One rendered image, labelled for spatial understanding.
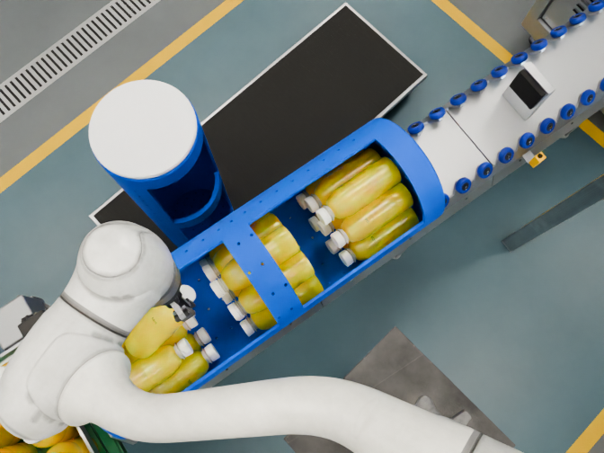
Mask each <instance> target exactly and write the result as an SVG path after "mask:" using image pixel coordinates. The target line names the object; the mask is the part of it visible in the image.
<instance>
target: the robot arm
mask: <svg viewBox="0 0 604 453"><path fill-rule="evenodd" d="M181 285H182V280H181V273H180V269H178V268H177V266H176V264H175V262H174V260H173V257H172V256H171V253H170V251H169V249H168V248H167V246H166V245H165V243H164V242H163V241H162V240H161V239H160V238H159V237H158V236H157V235H156V234H154V233H153V232H151V231H150V230H148V229H146V228H144V227H142V226H140V225H138V224H135V223H132V222H128V221H110V222H106V223H103V224H100V225H99V226H97V227H95V228H94V229H92V230H91V231H90V232H89V233H88V234H87V235H86V237H85V238H84V240H83V242H82V243H81V245H80V248H79V251H78V255H77V262H76V267H75V271H74V273H73V276H72V278H71V279H70V281H69V282H68V284H67V286H66V288H65V289H64V291H63V292H62V294H61V295H60V296H59V298H58V299H57V300H56V301H55V303H54V304H53V305H52V306H51V307H50V308H49V309H48V310H47V311H46V312H45V313H44V314H43V315H42V316H41V317H40V319H39V320H38V321H37V322H36V323H35V325H34V326H33V327H32V328H31V329H30V331H29V332H28V333H27V335H26V336H25V337H24V339H23V340H22V342H21V344H20V345H19V347H18V348H17V350H16V351H15V353H14V354H13V356H12V357H11V359H10V360H9V362H8V364H7V366H6V368H5V369H4V372H3V375H2V376H1V378H0V423H1V424H2V426H3V427H4V428H5V429H6V430H7V431H9V432H10V433H11V434H13V435H14V436H15V437H17V438H20V439H23V440H44V439H46V438H49V437H51V436H54V435H56V434H58V433H60V432H61V431H63V430H64V429H65V428H66V427H67V426H68V425H70V426H81V425H85V424H87V423H89V422H91V423H94V424H96V425H98V426H100V427H102V428H104V429H105V430H107V431H109V432H112V433H114V434H116V435H119V436H121V437H123V438H126V439H130V440H136V441H142V442H152V443H171V442H186V441H199V440H222V439H235V438H247V437H260V436H272V435H286V434H301V435H312V436H317V437H322V438H326V439H329V440H333V441H335V442H337V443H340V444H341V445H343V446H344V447H346V448H347V449H349V450H351V451H352V452H354V453H523V452H521V451H519V450H517V449H514V448H512V447H510V446H507V445H505V444H503V443H501V442H500V441H498V440H494V439H492V438H490V437H488V436H486V435H484V434H483V433H481V432H479V431H476V430H474V429H472V428H470V427H467V426H466V425H467V424H468V422H469V421H470V420H471V416H470V415H469V413H468V412H465V411H464V410H463V411H461V412H460V413H458V414H456V415H455V416H453V417H452V418H450V419H449V418H448V417H444V416H442V415H441V414H440V413H439V411H438V410H437V409H436V407H435V405H434V403H433V402H432V400H431V398H430V397H429V396H427V395H423V396H421V397H419V399H418V400H417V402H416V404H415V405H412V404H408V403H407V402H405V401H402V400H400V399H398V398H395V397H393V396H391V395H388V394H386V393H383V392H381V391H379V390H376V389H374V388H372V387H369V386H364V385H362V384H359V383H355V382H352V381H349V380H345V379H340V378H335V377H316V376H305V377H282V378H274V379H268V380H261V381H254V382H249V383H243V384H236V385H230V386H218V387H212V388H205V389H199V390H192V391H186V392H179V393H171V394H152V393H148V392H146V391H143V390H142V389H140V388H138V387H137V386H135V385H134V384H133V382H132V381H131V380H130V378H129V376H130V371H131V364H130V360H129V358H128V357H127V356H126V355H125V351H124V349H123V348H122V347H121V346H122V344H123V343H124V342H125V341H126V339H127V337H128V336H129V334H130V333H131V331H132V330H133V329H134V328H135V326H136V325H137V324H138V322H139V321H140V320H141V319H142V317H143V316H144V315H145V314H146V313H147V312H148V311H149V310H150V308H151V307H157V306H167V307H168V308H173V309H174V311H173V316H174V320H175V322H177V323H179V322H181V321H182V322H185V321H187V320H188V319H190V318H191V317H193V316H194V315H196V313H195V311H194V310H193V309H192V308H194V307H195V306H196V305H195V303H194V302H192V301H191V300H189V299H188V298H184V297H183V296H182V293H181V291H180V288H181Z"/></svg>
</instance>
